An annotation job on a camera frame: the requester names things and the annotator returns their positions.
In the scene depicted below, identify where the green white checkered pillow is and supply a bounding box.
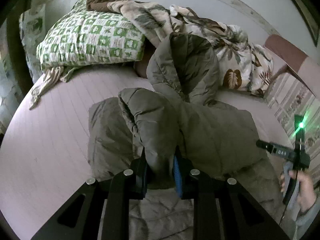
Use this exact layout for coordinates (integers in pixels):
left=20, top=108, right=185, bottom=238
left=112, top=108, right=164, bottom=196
left=36, top=0, right=145, bottom=69

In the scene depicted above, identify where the striped floral bed side cloth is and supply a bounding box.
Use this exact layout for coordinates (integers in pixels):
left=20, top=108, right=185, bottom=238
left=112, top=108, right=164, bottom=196
left=265, top=73, right=320, bottom=159

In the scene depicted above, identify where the leaf print blanket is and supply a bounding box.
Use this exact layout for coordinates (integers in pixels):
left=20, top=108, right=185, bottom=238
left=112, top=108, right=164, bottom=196
left=86, top=0, right=274, bottom=97

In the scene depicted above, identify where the beige striped cloth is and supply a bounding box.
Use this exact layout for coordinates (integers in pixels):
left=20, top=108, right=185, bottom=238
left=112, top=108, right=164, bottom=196
left=29, top=66, right=64, bottom=110

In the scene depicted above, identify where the right hand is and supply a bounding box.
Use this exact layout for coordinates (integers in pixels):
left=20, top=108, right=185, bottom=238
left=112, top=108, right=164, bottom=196
left=288, top=170, right=317, bottom=213

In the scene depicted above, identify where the olive puffer jacket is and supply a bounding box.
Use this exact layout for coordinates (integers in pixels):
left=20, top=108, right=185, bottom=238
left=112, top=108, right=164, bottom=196
left=88, top=34, right=295, bottom=239

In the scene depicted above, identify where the floral curtain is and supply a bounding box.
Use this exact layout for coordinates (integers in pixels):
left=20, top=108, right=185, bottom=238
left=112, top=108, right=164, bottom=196
left=19, top=4, right=46, bottom=83

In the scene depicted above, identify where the grey right sleeve forearm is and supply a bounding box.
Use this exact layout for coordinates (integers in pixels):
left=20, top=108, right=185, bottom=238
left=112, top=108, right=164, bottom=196
left=296, top=197, right=319, bottom=239

